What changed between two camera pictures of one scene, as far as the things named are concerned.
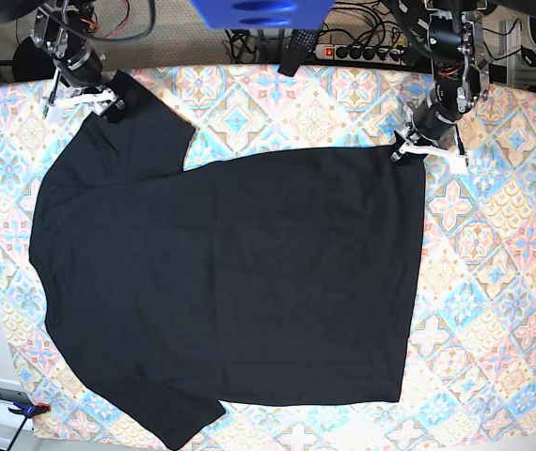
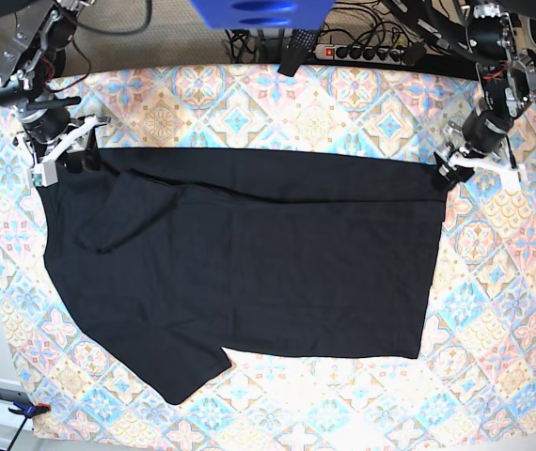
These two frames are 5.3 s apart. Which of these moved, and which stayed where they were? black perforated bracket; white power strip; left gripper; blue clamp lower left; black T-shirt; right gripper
Moved: left gripper; right gripper; black T-shirt
Stayed: black perforated bracket; white power strip; blue clamp lower left
